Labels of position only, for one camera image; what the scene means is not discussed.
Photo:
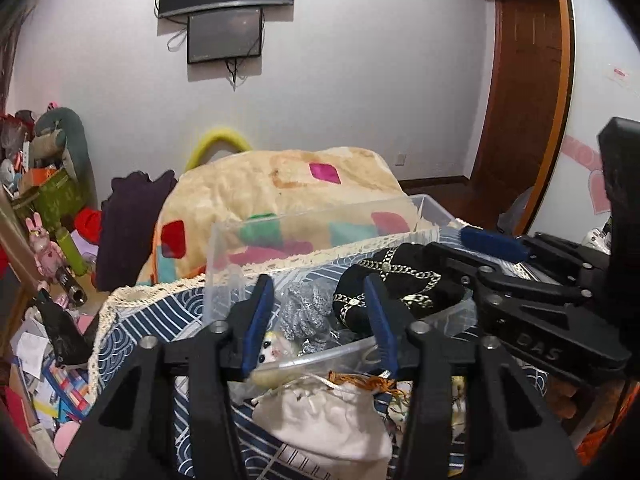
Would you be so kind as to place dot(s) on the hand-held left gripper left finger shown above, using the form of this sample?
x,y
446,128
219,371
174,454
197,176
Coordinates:
x,y
259,320

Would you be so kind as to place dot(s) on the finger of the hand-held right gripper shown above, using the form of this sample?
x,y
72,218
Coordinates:
x,y
492,243
530,325

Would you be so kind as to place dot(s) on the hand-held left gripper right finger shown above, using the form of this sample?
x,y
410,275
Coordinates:
x,y
381,322

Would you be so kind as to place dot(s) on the clear plastic storage box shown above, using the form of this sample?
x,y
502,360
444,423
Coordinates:
x,y
225,265

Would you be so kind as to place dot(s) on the small white plush toy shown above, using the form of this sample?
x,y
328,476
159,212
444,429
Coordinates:
x,y
274,349

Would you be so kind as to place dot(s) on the silver glitter cloth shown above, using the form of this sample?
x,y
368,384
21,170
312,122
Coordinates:
x,y
305,310

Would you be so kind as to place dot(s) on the blue wave-pattern lace-trimmed cloth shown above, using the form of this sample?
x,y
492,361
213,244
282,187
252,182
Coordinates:
x,y
150,317

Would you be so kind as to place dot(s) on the cream blanket with coloured patches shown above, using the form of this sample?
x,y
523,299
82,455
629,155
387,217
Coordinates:
x,y
280,187

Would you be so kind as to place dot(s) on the brown wooden door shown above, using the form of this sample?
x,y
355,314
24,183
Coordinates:
x,y
525,100

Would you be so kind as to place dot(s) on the dark purple cloth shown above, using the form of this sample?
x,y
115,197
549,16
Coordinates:
x,y
132,225

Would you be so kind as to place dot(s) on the yellow-green curved tube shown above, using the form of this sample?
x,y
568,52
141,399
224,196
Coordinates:
x,y
220,137

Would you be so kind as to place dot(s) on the black cylinder torch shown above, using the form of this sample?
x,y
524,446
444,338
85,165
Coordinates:
x,y
72,287

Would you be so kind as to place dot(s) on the red cloth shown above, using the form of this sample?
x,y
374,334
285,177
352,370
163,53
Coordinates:
x,y
89,225

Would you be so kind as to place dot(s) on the green bottle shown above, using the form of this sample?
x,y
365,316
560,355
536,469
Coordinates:
x,y
72,252

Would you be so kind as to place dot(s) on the pile of papers and books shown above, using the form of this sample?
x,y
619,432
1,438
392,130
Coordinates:
x,y
45,385

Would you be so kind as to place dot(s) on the pink bunny toy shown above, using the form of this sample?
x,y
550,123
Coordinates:
x,y
44,255

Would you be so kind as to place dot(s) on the green cardboard box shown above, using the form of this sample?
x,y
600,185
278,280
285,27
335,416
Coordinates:
x,y
52,197

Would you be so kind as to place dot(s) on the grey plush toy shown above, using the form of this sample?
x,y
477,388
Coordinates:
x,y
75,140

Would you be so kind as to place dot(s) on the pink heart wall sticker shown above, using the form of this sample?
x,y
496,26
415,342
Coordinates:
x,y
592,180

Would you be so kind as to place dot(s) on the wall socket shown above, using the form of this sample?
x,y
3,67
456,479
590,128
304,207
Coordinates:
x,y
400,159

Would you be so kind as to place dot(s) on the small black wall screen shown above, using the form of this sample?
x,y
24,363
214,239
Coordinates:
x,y
225,35

